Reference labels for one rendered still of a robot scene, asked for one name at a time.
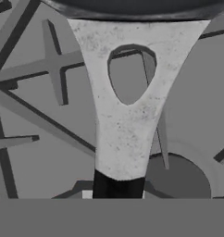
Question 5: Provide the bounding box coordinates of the black pan with grey handle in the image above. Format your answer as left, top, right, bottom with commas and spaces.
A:
39, 0, 224, 199

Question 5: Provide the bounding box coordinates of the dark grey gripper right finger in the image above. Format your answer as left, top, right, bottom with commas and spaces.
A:
143, 180, 175, 199

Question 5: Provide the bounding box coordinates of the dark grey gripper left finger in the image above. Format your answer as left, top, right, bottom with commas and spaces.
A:
52, 180, 95, 199

